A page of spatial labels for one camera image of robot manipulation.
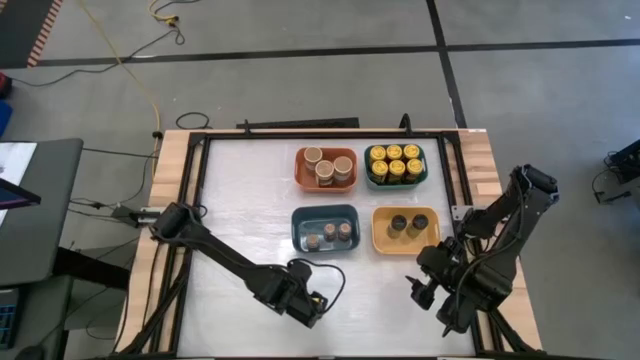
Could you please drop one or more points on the orange plastic bin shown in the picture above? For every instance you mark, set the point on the orange plastic bin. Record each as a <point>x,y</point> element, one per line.
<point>302,182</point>

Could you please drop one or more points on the black mat orange striped edge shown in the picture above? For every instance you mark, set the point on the black mat orange striped edge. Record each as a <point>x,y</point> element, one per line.
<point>20,30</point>

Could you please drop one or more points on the yellow plastic bin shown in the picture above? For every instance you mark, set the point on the yellow plastic bin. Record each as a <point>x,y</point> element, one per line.
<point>382,242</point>

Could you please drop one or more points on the dark keyboard device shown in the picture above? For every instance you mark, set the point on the dark keyboard device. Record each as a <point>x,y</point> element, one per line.
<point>9,320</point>

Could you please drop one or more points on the blue plastic bin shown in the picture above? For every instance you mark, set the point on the blue plastic bin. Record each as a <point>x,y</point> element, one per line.
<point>325,215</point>

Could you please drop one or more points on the grey desk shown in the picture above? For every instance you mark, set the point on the grey desk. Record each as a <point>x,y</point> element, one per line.
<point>55,225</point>

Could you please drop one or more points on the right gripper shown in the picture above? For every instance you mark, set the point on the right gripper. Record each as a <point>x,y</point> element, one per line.
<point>450,272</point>

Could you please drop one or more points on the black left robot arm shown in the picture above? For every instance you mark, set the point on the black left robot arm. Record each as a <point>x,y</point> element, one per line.
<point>225,255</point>

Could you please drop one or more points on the black tablet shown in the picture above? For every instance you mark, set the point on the black tablet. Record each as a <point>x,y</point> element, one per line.
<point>15,195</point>

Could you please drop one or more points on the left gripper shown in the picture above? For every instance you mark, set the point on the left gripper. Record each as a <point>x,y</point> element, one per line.
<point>300,297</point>

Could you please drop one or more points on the blue object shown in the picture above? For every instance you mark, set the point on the blue object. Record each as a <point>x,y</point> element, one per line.
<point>5,117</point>

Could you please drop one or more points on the black clamp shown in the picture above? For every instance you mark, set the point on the black clamp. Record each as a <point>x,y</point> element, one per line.
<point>405,122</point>

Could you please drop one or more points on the black power adapter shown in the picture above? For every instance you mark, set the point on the black power adapter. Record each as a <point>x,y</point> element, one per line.
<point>131,216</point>

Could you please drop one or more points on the teal plastic bin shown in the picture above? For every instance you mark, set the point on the teal plastic bin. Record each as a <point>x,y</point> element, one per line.
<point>372,184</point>

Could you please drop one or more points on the red object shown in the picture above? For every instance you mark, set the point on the red object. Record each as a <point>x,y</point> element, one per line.
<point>5,85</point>

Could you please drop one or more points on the white paper sheet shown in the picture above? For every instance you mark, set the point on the white paper sheet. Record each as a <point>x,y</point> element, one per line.
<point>17,160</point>

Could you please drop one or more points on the furikake jar black lid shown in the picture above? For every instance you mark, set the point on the furikake jar black lid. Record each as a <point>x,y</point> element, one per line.
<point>419,221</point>
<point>398,222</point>

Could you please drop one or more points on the black desk leg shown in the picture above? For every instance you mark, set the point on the black desk leg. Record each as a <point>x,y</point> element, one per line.
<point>90,267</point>

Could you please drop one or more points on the black computer mouse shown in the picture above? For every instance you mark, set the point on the black computer mouse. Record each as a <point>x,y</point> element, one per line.
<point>30,353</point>

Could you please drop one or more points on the white metal bracket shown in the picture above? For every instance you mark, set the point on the white metal bracket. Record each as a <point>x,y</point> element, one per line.
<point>461,211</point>

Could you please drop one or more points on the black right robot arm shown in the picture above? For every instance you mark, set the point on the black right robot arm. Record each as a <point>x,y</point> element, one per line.
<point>520,210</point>

